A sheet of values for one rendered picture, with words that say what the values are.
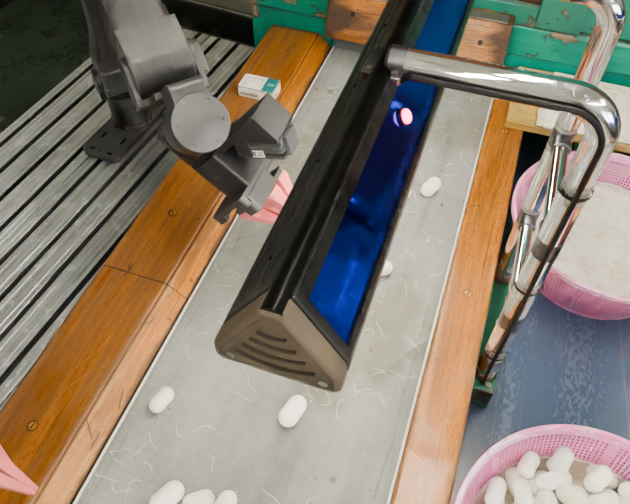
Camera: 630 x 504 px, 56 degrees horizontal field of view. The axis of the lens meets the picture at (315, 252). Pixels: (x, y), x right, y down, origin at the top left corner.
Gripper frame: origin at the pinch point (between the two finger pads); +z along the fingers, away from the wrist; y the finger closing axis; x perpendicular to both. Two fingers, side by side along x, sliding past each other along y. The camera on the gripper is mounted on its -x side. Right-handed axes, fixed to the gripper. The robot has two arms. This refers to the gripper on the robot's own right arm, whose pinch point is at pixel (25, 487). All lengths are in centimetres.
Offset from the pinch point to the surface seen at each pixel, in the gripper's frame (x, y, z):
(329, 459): -5.4, 14.2, 24.4
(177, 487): 1.6, 6.1, 13.0
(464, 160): -9, 64, 28
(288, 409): -3.4, 17.1, 18.7
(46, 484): 9.2, 2.0, 3.5
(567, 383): -16, 35, 47
